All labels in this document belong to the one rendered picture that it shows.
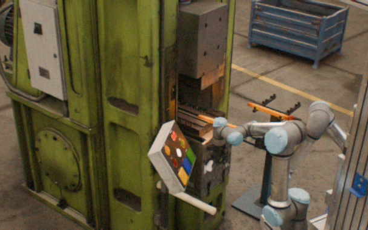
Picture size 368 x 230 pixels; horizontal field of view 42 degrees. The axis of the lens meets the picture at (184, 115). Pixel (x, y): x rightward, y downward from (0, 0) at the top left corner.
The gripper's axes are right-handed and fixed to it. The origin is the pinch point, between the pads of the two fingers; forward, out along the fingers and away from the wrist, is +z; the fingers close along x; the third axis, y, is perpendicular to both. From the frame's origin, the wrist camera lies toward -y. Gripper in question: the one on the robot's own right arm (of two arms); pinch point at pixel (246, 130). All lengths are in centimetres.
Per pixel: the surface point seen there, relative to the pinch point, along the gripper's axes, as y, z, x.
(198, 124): 2.6, 31.5, -7.7
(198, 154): 19.8, 25.3, -16.1
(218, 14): -70, 26, 4
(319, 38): 61, 97, 363
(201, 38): -60, 26, -14
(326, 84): 104, 62, 320
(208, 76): -32.0, 26.7, -4.6
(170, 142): -15, 15, -59
